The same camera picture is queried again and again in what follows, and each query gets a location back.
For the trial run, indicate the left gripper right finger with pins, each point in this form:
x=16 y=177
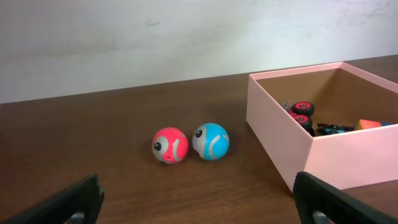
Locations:
x=319 y=202

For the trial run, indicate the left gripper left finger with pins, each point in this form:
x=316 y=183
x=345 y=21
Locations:
x=78 y=203

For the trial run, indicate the multicolour puzzle cube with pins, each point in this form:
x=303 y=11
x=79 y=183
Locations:
x=367 y=124

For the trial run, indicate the red toy fire truck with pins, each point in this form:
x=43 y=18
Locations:
x=301 y=113

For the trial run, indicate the red toy ball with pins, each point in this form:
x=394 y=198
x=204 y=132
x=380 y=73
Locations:
x=170 y=145

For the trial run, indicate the blue toy ball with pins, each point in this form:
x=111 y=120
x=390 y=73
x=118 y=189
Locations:
x=211 y=141

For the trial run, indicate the pink open cardboard box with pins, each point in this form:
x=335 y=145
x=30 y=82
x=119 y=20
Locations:
x=342 y=95

